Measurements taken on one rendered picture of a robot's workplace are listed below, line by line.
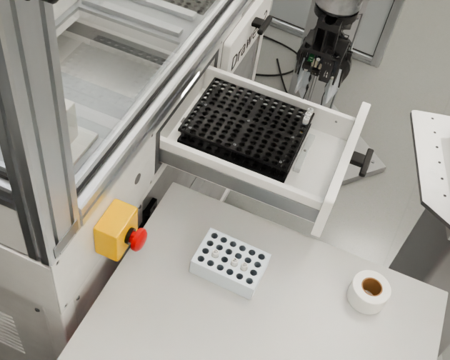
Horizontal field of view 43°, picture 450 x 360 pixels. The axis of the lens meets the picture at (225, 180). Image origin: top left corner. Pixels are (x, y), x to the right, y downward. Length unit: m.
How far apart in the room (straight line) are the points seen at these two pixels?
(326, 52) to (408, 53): 2.15
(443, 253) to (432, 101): 1.52
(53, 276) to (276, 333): 0.39
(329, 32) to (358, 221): 1.33
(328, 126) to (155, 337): 0.56
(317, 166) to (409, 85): 1.78
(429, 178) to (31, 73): 0.96
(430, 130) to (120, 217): 0.83
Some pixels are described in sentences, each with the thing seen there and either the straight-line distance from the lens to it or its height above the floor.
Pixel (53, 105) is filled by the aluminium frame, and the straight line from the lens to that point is 0.70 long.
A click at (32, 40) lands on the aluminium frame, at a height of 1.31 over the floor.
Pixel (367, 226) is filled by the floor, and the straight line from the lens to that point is 2.22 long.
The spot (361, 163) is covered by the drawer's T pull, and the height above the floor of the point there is 0.91.
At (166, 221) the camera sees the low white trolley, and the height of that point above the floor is 0.76.
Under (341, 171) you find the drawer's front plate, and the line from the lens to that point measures 1.04.
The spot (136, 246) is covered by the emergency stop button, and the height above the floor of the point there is 0.88.
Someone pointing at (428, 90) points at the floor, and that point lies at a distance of 2.92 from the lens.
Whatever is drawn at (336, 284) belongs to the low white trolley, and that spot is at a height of 0.76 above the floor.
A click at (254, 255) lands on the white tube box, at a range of 1.05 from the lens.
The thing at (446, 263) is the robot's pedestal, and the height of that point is 0.59.
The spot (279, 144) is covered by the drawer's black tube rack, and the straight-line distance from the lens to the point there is 1.10.
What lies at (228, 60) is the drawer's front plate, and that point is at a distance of 1.29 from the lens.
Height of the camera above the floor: 1.67
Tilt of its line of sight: 49 degrees down
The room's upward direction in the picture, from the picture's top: 10 degrees clockwise
